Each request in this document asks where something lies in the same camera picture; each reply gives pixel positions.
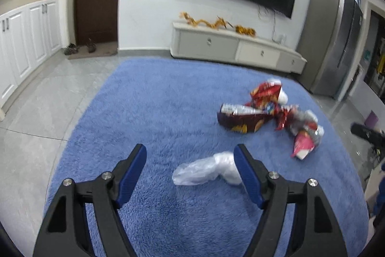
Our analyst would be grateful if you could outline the pink snack wrapper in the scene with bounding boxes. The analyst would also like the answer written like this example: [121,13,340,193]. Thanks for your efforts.
[291,130,315,160]

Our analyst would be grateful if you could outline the silver foil wrapper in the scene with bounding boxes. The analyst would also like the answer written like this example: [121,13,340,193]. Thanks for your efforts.
[275,105,324,146]

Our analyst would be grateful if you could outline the clear plastic bag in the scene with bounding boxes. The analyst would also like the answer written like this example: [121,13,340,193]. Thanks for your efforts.
[172,151,242,186]

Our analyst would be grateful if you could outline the red snack bag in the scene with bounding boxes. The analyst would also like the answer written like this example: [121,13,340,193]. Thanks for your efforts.
[245,79,288,110]

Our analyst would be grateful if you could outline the dark red chip bag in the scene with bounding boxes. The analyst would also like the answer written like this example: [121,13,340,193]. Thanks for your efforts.
[217,102,281,134]

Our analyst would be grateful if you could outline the purple small bin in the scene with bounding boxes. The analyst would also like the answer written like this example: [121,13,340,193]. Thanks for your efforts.
[364,110,379,128]

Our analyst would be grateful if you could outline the blue shaggy rug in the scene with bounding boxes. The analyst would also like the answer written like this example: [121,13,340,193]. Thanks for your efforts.
[48,58,368,256]

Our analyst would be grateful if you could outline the grey double-door refrigerator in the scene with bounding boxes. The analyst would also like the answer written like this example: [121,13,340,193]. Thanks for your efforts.
[297,0,363,99]

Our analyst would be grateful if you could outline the white power strip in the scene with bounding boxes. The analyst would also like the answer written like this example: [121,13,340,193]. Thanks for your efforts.
[276,34,286,45]

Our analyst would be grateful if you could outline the golden tiger figurine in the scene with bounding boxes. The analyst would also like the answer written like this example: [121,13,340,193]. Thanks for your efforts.
[234,25,257,37]

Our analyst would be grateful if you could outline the left shoe at door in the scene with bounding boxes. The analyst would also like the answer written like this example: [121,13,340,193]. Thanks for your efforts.
[63,43,79,55]

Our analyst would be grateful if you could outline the shoe at door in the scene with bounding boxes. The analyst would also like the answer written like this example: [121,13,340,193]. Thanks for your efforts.
[86,39,96,53]
[63,43,79,55]

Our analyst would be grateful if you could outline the right shoe at door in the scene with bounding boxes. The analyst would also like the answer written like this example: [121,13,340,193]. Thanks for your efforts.
[86,39,96,53]

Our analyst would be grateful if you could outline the brown doormat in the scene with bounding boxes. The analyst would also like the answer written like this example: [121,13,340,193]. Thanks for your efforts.
[67,42,118,60]

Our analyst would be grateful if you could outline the golden dragon figurine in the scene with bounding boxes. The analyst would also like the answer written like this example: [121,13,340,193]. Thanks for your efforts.
[179,12,234,29]

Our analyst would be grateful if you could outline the white TV cabinet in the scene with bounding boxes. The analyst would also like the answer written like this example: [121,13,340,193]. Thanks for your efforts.
[170,22,307,74]

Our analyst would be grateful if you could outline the white wall cabinets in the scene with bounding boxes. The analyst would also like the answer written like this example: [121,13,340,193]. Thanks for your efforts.
[1,0,61,112]

